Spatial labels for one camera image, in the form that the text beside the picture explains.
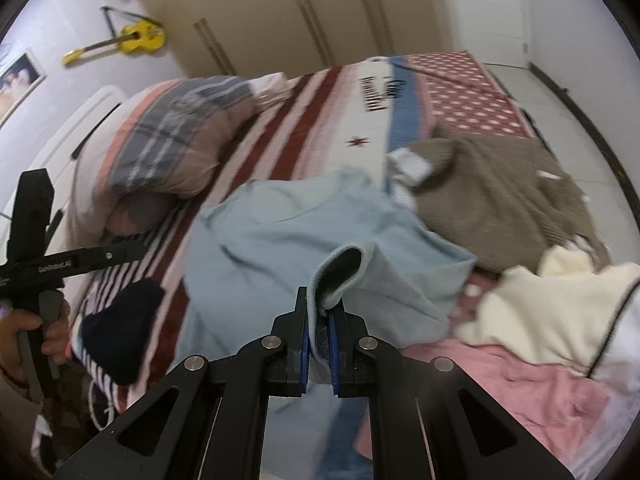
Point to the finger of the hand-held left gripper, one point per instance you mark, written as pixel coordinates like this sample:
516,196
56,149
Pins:
107,255
31,210

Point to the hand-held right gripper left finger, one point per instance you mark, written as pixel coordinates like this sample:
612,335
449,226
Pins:
303,360

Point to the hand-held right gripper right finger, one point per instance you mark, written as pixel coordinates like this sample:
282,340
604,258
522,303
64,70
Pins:
335,360

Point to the light blue garment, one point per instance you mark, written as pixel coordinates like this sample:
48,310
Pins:
260,260

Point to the person's left forearm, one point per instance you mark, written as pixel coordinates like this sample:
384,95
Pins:
15,415

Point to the person's left hand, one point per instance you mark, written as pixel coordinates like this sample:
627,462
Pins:
55,335

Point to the white headboard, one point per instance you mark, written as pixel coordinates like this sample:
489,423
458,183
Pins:
60,145

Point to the dark navy cloth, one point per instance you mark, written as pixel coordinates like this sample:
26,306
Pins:
122,332

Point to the plaid pillow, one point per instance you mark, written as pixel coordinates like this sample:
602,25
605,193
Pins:
170,140

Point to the pink garment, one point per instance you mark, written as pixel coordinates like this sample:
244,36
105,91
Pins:
500,390

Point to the small white cloth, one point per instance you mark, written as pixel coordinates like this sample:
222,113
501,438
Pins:
411,170

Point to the yellow guitar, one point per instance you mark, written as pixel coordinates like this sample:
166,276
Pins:
142,37

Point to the cream fleece garment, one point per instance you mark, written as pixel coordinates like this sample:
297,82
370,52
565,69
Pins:
540,305

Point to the brown knitted sweater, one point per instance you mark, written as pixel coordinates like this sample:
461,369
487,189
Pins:
490,195

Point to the striped printed blanket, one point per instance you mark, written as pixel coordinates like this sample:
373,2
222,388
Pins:
310,120

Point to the white garment with black trim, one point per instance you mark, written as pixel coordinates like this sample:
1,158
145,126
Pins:
622,350

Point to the beige wardrobe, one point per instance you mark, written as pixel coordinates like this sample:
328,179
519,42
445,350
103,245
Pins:
310,15

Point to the white door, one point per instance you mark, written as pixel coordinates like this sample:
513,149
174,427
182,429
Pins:
482,5

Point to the framed wall picture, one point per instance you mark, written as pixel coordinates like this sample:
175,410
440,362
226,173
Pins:
17,85

